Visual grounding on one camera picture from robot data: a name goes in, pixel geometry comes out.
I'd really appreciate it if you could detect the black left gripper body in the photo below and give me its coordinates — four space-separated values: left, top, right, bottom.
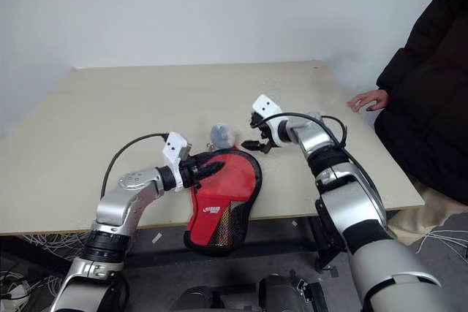
181 156 203 189

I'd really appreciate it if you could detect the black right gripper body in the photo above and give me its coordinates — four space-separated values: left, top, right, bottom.
254 114 282 149

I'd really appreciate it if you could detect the red black paddle case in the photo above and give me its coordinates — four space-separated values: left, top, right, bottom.
182 147 263 257

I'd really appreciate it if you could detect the person's bare hand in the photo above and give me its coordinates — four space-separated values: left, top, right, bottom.
346 88 388 113

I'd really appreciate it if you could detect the grey plush ball toy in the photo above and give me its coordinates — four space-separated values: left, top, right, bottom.
209 123 235 149

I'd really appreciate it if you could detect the dark rounded grey shape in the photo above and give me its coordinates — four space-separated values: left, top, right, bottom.
170 284 220 312
257 274 310 312

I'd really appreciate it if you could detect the cream fabric bag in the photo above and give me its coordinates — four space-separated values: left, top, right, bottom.
386 182 458 246

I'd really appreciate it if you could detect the person in black jacket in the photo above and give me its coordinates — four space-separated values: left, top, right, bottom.
373 0 468 207

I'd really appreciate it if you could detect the white power strip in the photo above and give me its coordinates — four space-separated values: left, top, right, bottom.
0 281 31 303

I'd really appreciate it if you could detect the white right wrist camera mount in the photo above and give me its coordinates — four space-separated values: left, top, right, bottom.
252 95 290 149

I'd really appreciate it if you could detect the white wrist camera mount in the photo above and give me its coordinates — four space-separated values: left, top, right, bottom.
252 95 290 149
162 132 194 193

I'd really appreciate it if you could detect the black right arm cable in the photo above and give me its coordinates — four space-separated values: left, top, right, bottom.
255 112 388 225

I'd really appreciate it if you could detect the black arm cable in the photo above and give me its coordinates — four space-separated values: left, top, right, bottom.
255 112 388 225
101 132 170 196

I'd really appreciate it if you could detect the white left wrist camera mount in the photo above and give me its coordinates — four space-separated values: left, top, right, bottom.
162 132 194 193

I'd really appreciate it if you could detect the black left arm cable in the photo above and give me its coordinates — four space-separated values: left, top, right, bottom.
101 132 170 196

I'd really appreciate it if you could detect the black table frame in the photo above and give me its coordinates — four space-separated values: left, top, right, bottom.
124 213 348 280

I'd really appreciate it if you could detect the white floor cable bundle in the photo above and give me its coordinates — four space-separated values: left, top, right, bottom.
415 229 468 260
0 230 92 312

